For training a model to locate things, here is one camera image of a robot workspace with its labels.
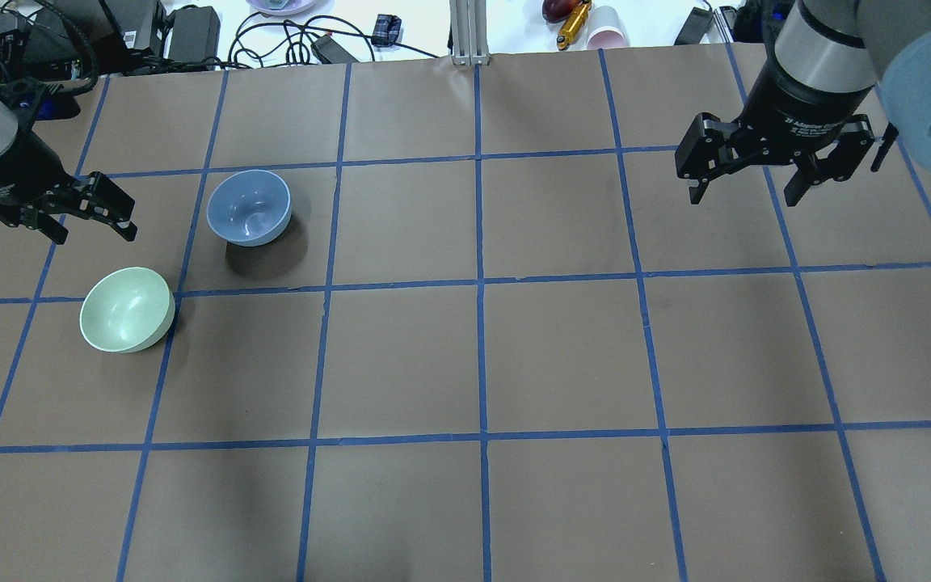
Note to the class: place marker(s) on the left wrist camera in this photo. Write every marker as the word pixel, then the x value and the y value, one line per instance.
pixel 37 101

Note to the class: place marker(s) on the black power brick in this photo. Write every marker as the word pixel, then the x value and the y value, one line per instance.
pixel 193 35

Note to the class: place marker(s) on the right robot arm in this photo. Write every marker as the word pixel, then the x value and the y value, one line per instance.
pixel 844 46

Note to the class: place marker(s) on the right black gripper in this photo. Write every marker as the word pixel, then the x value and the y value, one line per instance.
pixel 797 107

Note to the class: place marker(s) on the pink cup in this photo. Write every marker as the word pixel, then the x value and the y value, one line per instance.
pixel 606 29

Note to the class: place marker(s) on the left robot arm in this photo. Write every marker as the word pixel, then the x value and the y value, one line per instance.
pixel 35 187

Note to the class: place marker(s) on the green bowl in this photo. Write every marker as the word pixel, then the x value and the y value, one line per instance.
pixel 127 311

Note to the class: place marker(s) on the black laptop equipment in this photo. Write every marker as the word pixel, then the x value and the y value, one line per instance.
pixel 53 43

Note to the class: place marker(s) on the purple plate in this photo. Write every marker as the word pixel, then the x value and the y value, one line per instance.
pixel 281 8

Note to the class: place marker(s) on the small blue black device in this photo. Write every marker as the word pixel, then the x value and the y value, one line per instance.
pixel 387 30

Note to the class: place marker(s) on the red round object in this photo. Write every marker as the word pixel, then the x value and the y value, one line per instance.
pixel 555 11

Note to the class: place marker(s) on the blue bowl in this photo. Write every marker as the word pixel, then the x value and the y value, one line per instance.
pixel 250 208

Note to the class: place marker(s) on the yellow toy bottle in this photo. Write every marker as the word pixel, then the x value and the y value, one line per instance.
pixel 569 29

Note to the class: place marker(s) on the aluminium frame post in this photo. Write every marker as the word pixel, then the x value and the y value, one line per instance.
pixel 468 32

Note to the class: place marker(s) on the black power adapter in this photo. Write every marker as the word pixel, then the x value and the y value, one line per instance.
pixel 327 51

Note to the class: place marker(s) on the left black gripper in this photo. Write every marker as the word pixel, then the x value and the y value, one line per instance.
pixel 19 171

